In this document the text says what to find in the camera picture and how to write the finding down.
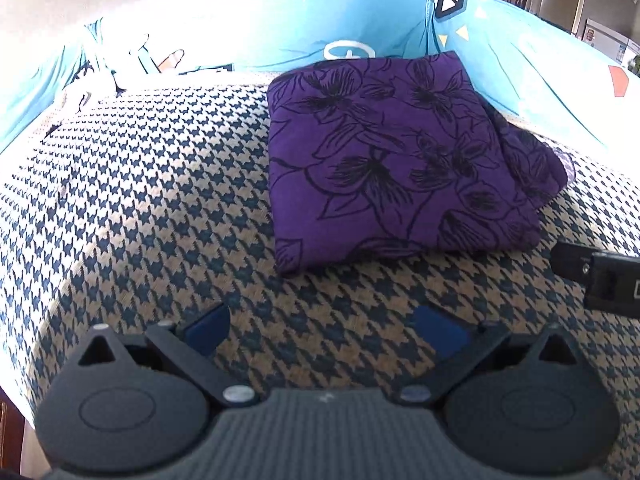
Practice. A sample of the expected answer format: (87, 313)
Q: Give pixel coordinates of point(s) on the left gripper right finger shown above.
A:
(444, 332)

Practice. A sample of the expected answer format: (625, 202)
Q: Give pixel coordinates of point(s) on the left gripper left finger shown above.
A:
(207, 330)

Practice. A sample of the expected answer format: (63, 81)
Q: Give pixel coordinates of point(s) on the purple floral red-lined garment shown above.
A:
(390, 157)

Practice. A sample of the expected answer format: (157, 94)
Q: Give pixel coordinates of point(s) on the houndstooth sofa seat cover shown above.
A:
(153, 205)

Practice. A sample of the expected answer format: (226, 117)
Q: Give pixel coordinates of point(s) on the white chest freezer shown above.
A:
(609, 42)

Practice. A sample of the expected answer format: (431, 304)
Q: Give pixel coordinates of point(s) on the blue cartoon print sofa backrest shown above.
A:
(552, 82)

